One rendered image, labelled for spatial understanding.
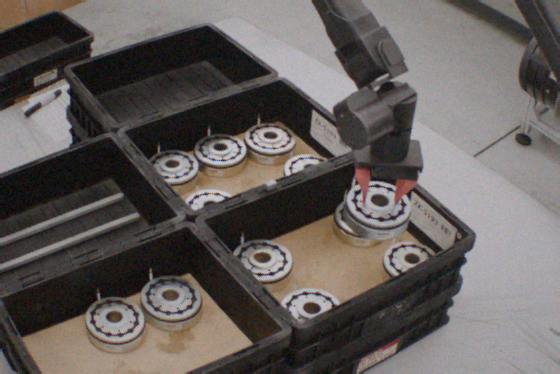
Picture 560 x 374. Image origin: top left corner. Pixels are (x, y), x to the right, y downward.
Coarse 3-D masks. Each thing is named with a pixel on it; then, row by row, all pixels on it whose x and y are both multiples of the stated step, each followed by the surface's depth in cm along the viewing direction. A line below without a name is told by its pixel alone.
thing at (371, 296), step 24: (336, 168) 157; (264, 192) 150; (216, 216) 144; (456, 216) 148; (216, 240) 140; (240, 264) 135; (432, 264) 138; (264, 288) 131; (384, 288) 133; (288, 312) 128; (336, 312) 128
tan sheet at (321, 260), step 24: (288, 240) 156; (312, 240) 156; (336, 240) 156; (384, 240) 157; (408, 240) 158; (312, 264) 151; (336, 264) 151; (360, 264) 152; (288, 288) 146; (312, 288) 146; (336, 288) 147; (360, 288) 147
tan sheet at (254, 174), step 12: (300, 144) 179; (252, 168) 171; (264, 168) 172; (276, 168) 172; (204, 180) 167; (216, 180) 168; (228, 180) 168; (240, 180) 168; (252, 180) 168; (264, 180) 169; (192, 192) 164; (228, 192) 165; (240, 192) 165
